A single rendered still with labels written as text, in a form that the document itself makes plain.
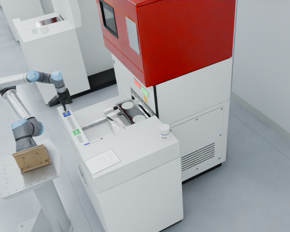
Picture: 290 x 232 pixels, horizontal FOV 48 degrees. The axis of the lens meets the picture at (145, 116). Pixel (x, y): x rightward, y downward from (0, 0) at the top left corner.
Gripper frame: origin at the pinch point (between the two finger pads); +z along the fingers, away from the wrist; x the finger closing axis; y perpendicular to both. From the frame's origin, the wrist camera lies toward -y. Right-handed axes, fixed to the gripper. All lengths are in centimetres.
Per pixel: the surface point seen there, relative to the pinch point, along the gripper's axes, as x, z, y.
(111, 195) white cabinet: -76, 23, 4
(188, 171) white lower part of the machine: -42, 79, 85
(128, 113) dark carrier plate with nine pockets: -19.1, 8.2, 45.3
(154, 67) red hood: -41, -38, 62
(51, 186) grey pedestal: -29, 40, -30
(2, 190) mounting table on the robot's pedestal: -39, 16, -59
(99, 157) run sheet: -60, 1, 6
